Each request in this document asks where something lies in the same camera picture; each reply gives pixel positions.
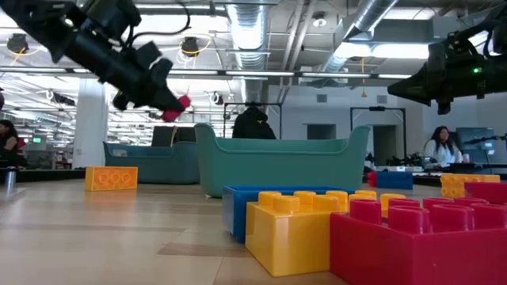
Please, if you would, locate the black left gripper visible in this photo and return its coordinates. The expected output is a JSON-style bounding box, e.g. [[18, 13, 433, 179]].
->
[[65, 29, 187, 114]]

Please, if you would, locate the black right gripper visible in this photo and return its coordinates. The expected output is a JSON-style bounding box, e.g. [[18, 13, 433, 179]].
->
[[387, 41, 507, 116]]

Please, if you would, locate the blue toy building block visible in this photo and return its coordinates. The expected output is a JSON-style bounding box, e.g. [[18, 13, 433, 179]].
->
[[375, 170, 414, 191], [221, 184, 356, 245]]

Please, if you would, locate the yellow toy building block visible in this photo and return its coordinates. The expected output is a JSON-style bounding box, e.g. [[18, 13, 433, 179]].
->
[[245, 190, 349, 278], [348, 188, 407, 219], [85, 165, 139, 192], [440, 173, 501, 199]]

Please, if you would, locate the teal plastic bin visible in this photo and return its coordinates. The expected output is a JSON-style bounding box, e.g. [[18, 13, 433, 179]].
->
[[193, 122, 372, 199]]

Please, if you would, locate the dark office chair back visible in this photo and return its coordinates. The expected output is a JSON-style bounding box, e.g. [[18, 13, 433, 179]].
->
[[152, 125, 197, 148]]

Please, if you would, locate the person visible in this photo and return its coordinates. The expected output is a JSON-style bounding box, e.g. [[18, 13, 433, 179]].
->
[[231, 103, 277, 140], [423, 125, 463, 167], [0, 119, 28, 169]]

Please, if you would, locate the slate blue plastic bin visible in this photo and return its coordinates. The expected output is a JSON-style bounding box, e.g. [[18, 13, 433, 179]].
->
[[103, 140, 200, 185]]

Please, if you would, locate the dark computer monitor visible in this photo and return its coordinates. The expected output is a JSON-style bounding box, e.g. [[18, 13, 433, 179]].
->
[[455, 126, 496, 152]]

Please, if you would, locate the white building pillar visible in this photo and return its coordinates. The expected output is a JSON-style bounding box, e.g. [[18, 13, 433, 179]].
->
[[73, 78, 110, 169]]

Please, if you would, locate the long LED light bar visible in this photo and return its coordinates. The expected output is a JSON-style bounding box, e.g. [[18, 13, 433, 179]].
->
[[0, 66, 415, 80]]

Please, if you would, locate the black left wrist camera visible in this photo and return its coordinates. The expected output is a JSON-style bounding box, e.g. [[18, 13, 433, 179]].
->
[[136, 41, 162, 69]]

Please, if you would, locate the black hanging cable reel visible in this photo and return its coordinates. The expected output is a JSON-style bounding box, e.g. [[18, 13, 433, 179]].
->
[[181, 36, 201, 56], [6, 33, 29, 55]]

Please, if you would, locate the black rectangular stand frame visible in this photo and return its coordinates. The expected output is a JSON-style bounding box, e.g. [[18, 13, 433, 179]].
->
[[349, 105, 407, 171], [223, 101, 283, 139]]

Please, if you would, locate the silver ceiling air duct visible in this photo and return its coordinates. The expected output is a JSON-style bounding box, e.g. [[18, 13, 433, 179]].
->
[[308, 0, 399, 88], [225, 0, 274, 104]]

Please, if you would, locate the black aluminium table frame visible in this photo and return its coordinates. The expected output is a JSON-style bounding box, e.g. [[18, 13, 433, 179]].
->
[[0, 168, 507, 188]]

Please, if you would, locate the short metal post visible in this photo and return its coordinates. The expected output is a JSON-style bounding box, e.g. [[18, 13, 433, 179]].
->
[[4, 168, 17, 191]]

